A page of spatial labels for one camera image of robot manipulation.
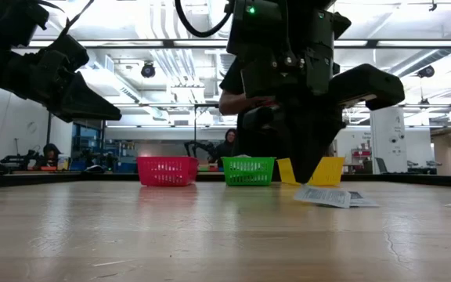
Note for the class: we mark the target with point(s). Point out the black ceiling spotlight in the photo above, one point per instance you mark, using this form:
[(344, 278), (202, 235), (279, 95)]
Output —
[(148, 70), (426, 71)]

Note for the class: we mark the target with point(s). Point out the white bottle yellow label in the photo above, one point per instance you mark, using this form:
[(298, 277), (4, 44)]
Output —
[(63, 162)]

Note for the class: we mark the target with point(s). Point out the green plastic basket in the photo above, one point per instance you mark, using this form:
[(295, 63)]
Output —
[(247, 172)]

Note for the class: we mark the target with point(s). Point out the black background robot arm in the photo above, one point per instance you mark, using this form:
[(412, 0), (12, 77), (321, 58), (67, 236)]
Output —
[(18, 158), (198, 147)]

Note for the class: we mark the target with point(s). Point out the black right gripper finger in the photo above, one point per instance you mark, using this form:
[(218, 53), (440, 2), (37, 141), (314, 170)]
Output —
[(260, 119), (311, 137)]

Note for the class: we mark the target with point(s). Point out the black background rack frame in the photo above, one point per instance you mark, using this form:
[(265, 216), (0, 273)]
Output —
[(195, 133)]

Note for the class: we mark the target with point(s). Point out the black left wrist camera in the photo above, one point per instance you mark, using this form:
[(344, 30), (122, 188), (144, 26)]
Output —
[(65, 53)]

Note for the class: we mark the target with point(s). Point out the white square pillar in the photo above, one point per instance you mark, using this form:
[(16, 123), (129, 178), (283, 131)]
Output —
[(388, 149)]

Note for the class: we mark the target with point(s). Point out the black overhead light bar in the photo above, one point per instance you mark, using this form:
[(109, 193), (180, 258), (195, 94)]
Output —
[(405, 43)]

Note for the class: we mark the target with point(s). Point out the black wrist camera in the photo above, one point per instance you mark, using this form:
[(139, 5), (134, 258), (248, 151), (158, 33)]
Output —
[(366, 86), (65, 53)]

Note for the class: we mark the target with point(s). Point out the yellow plastic basket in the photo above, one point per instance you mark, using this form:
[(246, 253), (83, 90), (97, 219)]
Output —
[(329, 172)]

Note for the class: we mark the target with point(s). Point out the silver ventilation duct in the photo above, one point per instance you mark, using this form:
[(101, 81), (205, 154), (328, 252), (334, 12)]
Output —
[(221, 64)]

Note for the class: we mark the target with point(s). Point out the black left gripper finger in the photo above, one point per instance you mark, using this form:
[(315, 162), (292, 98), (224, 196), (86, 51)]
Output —
[(92, 118), (90, 103)]

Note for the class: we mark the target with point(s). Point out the grey office chair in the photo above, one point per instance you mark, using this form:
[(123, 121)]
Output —
[(381, 164)]

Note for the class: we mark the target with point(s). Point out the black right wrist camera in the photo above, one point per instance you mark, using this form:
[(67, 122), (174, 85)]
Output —
[(366, 86)]

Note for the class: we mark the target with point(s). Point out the red plastic basket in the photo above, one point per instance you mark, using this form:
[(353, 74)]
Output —
[(167, 172)]

